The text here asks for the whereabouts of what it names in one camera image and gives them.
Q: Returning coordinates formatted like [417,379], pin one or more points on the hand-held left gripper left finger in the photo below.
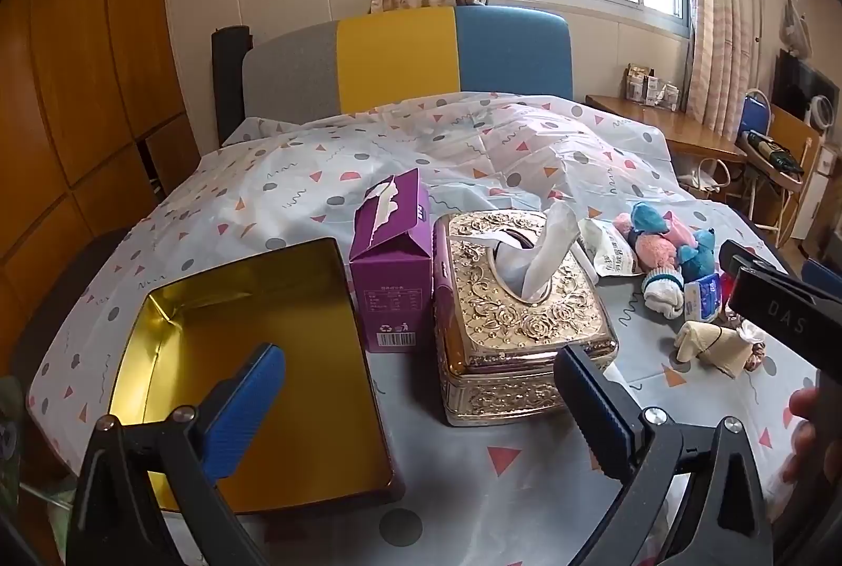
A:
[250,401]

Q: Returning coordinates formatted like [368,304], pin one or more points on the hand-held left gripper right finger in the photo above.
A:
[595,408]

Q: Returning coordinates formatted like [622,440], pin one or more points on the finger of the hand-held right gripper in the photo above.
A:
[740,257]

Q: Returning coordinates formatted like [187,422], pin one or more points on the gold rectangular tin box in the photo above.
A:
[276,323]

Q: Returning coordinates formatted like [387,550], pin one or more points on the blue and pink plush toy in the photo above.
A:
[658,240]

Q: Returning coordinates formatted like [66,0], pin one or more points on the person's right hand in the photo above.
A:
[806,428]

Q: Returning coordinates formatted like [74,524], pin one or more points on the brown hair scrunchie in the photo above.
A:
[758,361]

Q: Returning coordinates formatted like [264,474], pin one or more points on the blue and white tissue packet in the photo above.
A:
[702,296]

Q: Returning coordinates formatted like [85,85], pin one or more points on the beige sock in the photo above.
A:
[707,346]

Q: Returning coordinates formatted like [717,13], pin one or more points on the white sock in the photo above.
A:
[664,293]

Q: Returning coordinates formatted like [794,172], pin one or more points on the ornate gold tissue box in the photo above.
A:
[526,336]

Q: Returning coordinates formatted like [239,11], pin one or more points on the tray with tools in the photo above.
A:
[776,158]

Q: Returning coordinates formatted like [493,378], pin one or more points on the white plastic packet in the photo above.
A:
[612,250]

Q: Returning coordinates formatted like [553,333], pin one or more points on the blue folding chair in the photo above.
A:
[756,112]

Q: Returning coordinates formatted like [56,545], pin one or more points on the wooden side desk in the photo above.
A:
[658,122]

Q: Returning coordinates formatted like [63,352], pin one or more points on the white facial tissue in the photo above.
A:
[543,257]

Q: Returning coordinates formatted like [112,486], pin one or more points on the black monitor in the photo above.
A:
[799,79]

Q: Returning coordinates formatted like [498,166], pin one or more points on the small boxes on desk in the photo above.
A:
[651,87]

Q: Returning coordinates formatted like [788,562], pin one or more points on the purple tissue carton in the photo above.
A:
[391,270]

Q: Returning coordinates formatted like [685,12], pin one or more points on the pink striped curtain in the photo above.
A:
[720,46]

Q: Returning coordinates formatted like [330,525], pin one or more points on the hanging white bag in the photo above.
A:
[797,30]

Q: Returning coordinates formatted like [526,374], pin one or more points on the printed plastic tablecloth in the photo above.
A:
[460,152]

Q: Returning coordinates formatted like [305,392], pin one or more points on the black chair back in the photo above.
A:
[227,79]

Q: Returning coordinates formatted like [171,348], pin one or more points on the wooden wardrobe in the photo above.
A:
[85,79]

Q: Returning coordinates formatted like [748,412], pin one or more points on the grey yellow blue headboard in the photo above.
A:
[395,60]

